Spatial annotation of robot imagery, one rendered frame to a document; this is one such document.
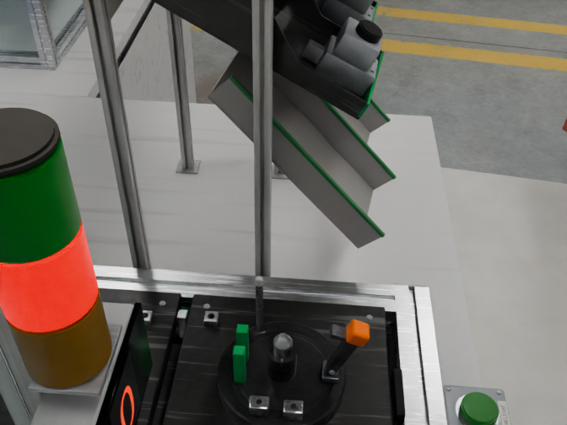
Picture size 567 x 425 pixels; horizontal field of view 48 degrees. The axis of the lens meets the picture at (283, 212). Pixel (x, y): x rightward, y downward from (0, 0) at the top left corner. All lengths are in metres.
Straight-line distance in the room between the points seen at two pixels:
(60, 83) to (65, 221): 1.21
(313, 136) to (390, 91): 2.33
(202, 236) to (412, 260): 0.34
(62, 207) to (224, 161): 0.91
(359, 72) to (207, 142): 0.58
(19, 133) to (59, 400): 0.18
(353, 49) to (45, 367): 0.49
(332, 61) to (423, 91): 2.51
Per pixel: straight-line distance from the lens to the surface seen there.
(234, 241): 1.04
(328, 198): 0.81
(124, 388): 0.44
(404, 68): 3.42
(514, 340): 0.97
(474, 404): 0.75
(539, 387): 0.93
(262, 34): 0.68
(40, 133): 0.30
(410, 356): 0.78
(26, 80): 1.55
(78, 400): 0.42
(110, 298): 0.83
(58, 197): 0.31
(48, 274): 0.33
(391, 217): 1.11
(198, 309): 0.80
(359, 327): 0.65
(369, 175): 0.93
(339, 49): 0.73
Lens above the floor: 1.58
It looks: 41 degrees down
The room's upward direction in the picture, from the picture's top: 2 degrees clockwise
